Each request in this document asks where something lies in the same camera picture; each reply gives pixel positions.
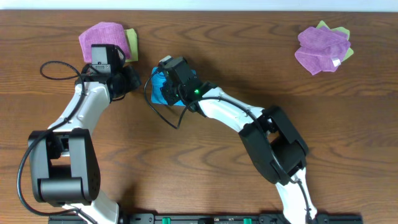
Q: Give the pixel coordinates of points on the black mounting rail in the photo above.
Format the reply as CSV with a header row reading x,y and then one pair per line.
x,y
270,218

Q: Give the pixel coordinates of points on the blue microfiber cloth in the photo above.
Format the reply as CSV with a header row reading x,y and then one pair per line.
x,y
158,80

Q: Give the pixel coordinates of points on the folded purple cloth left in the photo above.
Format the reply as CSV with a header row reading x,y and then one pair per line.
x,y
103,33

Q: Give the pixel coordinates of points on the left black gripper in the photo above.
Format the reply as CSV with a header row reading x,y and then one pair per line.
x,y
135,80

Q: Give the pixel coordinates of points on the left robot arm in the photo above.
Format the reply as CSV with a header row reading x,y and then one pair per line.
x,y
63,166

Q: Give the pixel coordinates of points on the crumpled purple cloth right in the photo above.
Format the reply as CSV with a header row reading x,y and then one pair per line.
x,y
322,50

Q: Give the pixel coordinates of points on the green cloth right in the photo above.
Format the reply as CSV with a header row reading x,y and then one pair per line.
x,y
323,25

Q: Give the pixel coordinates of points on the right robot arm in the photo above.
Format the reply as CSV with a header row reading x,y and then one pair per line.
x,y
274,145

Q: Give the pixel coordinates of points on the folded green cloth left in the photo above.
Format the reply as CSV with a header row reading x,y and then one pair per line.
x,y
132,41

